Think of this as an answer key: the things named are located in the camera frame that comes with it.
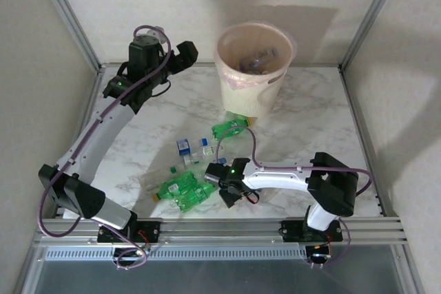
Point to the small clear bottle green label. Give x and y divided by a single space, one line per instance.
187 160

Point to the aluminium frame leg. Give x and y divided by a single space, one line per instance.
29 273
411 273

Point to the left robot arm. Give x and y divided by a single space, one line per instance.
100 132

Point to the pink plastic bin liner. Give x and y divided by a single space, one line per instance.
237 82

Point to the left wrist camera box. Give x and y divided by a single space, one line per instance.
160 29

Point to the aluminium frame post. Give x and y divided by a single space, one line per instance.
371 15
69 15

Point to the aluminium table edge rail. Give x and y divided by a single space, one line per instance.
352 101
93 92
310 65

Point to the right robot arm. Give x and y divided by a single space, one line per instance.
275 178

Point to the green soda bottle yellow cap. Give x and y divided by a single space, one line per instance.
193 197
172 187
227 129

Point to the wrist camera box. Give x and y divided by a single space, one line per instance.
160 29
211 178

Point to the cream plastic waste bin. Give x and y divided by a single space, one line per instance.
241 101

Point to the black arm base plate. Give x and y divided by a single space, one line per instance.
151 230
291 230

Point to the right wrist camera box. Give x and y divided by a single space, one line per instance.
211 178

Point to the clear bottle green white label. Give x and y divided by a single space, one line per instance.
208 151

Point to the wide aluminium mounting rail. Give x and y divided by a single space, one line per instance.
220 230

